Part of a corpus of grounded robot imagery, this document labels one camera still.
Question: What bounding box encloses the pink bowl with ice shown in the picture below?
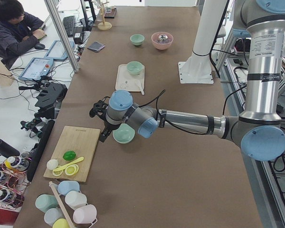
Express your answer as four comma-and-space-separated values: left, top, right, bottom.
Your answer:
151, 31, 173, 50

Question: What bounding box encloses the black camera stand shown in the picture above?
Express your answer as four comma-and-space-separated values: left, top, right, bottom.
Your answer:
19, 80, 67, 119

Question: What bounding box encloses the green toy lime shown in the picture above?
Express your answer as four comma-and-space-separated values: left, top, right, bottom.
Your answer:
63, 151, 76, 161

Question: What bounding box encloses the black power adapter box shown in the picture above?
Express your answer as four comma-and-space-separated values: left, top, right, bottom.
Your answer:
73, 27, 85, 44

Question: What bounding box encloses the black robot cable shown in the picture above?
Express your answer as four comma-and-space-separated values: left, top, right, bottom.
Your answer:
139, 89, 211, 136

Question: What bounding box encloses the mint green cup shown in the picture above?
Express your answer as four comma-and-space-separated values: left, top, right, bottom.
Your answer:
35, 194, 58, 213

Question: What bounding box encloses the cream serving tray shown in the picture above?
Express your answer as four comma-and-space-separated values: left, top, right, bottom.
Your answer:
115, 64, 145, 92

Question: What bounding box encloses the yellow lemon slice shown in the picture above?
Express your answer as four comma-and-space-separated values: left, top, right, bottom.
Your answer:
65, 164, 79, 176
52, 170, 64, 177

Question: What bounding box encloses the blue teach pendant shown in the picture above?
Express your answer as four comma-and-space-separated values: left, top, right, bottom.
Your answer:
18, 57, 54, 81
44, 40, 67, 61

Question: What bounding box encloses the wooden mug tree stand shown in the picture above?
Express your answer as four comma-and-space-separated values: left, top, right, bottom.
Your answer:
96, 0, 112, 30

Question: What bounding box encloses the copper wire bottle rack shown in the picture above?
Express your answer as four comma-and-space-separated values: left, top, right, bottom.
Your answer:
0, 155, 31, 210

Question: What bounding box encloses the pink cup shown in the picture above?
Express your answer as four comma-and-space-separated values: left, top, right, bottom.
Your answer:
73, 204, 97, 224

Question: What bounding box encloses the green bowl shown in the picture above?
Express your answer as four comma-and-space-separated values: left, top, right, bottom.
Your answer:
130, 34, 145, 46
126, 61, 143, 75
113, 123, 135, 144

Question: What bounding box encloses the green bowl on tray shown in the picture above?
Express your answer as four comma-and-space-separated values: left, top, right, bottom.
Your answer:
126, 61, 143, 75

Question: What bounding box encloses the yellow cup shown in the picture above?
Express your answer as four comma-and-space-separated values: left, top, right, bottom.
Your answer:
52, 218, 70, 228

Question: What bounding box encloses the wooden rack rod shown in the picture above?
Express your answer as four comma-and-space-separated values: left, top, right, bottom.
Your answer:
48, 181, 75, 228

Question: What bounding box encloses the black keyboard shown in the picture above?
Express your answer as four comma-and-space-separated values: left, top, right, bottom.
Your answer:
62, 16, 75, 37

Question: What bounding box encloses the aluminium frame post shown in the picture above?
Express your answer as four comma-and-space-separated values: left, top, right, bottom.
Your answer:
44, 0, 80, 73

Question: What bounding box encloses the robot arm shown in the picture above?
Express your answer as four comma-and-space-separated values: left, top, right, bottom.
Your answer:
89, 0, 285, 161

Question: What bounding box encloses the metal ice scoop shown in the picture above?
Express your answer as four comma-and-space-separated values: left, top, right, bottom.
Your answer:
157, 34, 169, 43

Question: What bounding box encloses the pale cream cup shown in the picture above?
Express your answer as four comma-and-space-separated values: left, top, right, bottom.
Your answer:
65, 191, 87, 210

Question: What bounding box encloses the white toy garlic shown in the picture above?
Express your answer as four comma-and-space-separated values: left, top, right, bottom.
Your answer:
47, 159, 59, 170

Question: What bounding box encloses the grey blue cup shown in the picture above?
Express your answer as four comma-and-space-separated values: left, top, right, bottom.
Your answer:
44, 208, 65, 226

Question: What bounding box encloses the black thermos bottle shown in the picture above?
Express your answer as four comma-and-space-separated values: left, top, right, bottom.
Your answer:
0, 139, 20, 158

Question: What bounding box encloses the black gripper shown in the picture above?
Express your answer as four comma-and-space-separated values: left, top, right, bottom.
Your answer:
89, 96, 112, 143

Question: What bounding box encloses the dark wooden tray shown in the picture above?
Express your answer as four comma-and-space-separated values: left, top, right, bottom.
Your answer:
104, 7, 117, 19

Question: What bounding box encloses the white ceramic spoon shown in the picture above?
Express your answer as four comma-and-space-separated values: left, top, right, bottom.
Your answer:
135, 79, 145, 95

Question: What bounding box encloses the computer mouse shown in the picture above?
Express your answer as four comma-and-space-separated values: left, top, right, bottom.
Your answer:
34, 43, 45, 50

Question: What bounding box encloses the white drink bottle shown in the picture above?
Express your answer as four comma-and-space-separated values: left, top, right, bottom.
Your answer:
0, 171, 10, 185

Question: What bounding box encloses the bamboo cutting board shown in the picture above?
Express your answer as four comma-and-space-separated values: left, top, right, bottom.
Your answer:
43, 125, 101, 183

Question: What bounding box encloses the grey folded cloth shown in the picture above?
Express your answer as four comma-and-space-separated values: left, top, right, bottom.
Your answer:
87, 41, 105, 53

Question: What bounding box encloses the white wire cup rack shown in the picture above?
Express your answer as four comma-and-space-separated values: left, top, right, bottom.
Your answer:
47, 182, 98, 228

